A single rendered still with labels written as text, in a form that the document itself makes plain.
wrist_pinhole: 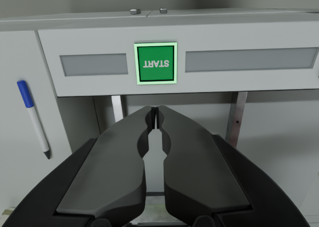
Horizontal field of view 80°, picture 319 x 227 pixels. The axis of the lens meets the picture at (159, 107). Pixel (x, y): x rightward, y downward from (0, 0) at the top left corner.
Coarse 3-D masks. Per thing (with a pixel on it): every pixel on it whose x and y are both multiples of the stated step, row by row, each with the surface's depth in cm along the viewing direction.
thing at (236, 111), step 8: (232, 96) 44; (240, 96) 41; (232, 104) 44; (240, 104) 42; (232, 112) 44; (240, 112) 43; (232, 120) 44; (240, 120) 44; (232, 128) 45; (232, 136) 46; (232, 144) 47
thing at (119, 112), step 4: (112, 96) 41; (116, 96) 41; (120, 96) 41; (112, 100) 41; (116, 100) 41; (120, 100) 41; (116, 104) 42; (120, 104) 42; (116, 108) 42; (120, 108) 42; (124, 108) 45; (116, 112) 42; (120, 112) 42; (124, 112) 45; (116, 116) 43; (120, 116) 43; (124, 116) 45; (116, 120) 43; (132, 224) 62; (136, 224) 62
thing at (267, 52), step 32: (64, 32) 24; (96, 32) 24; (128, 32) 24; (160, 32) 25; (192, 32) 25; (224, 32) 25; (256, 32) 25; (288, 32) 25; (64, 64) 27; (96, 64) 27; (128, 64) 26; (192, 64) 27; (224, 64) 27; (256, 64) 27; (288, 64) 27
